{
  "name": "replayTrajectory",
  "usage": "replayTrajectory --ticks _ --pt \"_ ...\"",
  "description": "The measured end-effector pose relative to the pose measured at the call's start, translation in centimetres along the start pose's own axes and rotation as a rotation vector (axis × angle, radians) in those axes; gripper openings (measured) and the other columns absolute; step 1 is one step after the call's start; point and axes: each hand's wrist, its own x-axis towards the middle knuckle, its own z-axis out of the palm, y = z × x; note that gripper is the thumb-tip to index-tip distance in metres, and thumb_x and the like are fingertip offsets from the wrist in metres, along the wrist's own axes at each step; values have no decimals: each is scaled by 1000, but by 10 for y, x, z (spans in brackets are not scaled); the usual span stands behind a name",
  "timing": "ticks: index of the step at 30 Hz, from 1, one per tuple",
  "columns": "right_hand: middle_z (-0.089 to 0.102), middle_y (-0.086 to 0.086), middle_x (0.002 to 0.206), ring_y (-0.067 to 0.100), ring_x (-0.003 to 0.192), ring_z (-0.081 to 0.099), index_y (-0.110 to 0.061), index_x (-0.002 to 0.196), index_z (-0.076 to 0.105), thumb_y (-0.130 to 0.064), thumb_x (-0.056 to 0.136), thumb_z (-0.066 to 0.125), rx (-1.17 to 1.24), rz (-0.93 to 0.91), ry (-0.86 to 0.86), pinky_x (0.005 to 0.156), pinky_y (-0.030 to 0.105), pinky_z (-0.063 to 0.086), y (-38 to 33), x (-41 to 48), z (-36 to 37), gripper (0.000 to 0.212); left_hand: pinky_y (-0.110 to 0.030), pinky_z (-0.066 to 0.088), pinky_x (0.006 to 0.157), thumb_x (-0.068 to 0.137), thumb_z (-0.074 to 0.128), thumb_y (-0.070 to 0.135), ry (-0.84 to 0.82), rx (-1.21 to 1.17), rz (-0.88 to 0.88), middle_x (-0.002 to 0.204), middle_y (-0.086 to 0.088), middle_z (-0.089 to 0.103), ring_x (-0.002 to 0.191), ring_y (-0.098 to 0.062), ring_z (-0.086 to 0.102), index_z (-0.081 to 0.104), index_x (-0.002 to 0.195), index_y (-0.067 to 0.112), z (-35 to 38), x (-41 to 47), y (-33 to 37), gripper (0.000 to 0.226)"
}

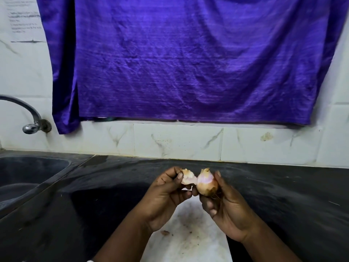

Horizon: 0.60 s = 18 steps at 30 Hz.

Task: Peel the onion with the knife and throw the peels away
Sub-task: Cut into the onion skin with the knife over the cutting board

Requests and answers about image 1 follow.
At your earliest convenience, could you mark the person's left hand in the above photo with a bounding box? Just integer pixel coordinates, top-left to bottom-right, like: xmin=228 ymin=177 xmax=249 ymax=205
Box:
xmin=140 ymin=166 xmax=193 ymax=234

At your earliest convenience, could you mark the person's right hand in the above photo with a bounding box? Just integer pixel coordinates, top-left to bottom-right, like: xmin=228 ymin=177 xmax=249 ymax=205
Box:
xmin=192 ymin=171 xmax=258 ymax=243

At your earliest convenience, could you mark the small brown onion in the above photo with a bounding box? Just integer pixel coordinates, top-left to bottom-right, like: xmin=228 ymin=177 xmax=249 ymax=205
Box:
xmin=196 ymin=168 xmax=220 ymax=197

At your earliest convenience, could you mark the person's left forearm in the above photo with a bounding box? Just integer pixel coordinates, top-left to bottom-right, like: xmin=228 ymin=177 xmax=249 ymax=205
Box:
xmin=92 ymin=213 xmax=157 ymax=262

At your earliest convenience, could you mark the person's right forearm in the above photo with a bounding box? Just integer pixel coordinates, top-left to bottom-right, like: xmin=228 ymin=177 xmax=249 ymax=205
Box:
xmin=241 ymin=223 xmax=303 ymax=262

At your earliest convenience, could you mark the black stone countertop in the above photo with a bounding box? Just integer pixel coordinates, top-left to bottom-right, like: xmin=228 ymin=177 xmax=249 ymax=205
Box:
xmin=0 ymin=150 xmax=349 ymax=262

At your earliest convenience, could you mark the white marble cutting board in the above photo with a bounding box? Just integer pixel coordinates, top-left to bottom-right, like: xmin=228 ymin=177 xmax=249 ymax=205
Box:
xmin=140 ymin=188 xmax=234 ymax=262

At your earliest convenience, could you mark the black kitchen sink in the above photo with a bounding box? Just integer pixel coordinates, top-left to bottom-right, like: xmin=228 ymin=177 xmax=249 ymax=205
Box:
xmin=0 ymin=155 xmax=70 ymax=213

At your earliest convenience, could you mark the purple cloth curtain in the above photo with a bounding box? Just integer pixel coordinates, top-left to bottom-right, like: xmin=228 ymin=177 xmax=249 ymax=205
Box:
xmin=36 ymin=0 xmax=349 ymax=135

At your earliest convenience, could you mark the white printed paper notice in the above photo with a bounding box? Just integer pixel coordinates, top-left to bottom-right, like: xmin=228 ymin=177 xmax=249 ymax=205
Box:
xmin=0 ymin=0 xmax=47 ymax=43

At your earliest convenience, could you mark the chrome wall faucet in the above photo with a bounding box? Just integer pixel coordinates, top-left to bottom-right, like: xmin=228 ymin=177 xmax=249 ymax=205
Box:
xmin=0 ymin=94 xmax=52 ymax=135

